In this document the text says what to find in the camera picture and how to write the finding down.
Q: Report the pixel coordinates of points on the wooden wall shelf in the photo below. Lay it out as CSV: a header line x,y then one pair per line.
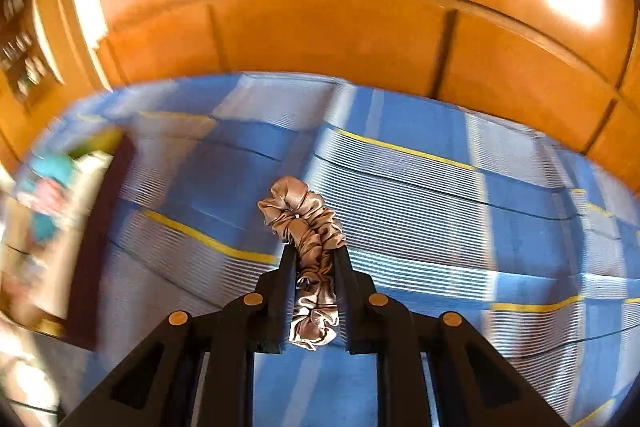
x,y
20,52

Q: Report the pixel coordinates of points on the teal fluffy cloth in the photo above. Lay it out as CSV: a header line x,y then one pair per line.
x,y
46,229
52,169

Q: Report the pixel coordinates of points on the pink cloth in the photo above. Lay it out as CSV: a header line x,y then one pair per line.
x,y
45,198

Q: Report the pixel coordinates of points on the wooden cabinet with shelf niche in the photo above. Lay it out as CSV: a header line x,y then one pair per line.
x,y
35,107

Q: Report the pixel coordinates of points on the maroon box with gold lining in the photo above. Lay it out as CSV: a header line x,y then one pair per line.
x,y
105,247

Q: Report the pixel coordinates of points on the beige satin scrunchie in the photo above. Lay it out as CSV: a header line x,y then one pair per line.
x,y
305,219

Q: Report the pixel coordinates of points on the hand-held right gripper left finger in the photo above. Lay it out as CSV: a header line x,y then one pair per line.
x,y
282,302

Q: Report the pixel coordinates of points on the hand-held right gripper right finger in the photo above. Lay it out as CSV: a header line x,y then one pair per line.
x,y
347,302

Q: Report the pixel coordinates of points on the blue checked bedsheet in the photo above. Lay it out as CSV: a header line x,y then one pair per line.
x,y
425,217

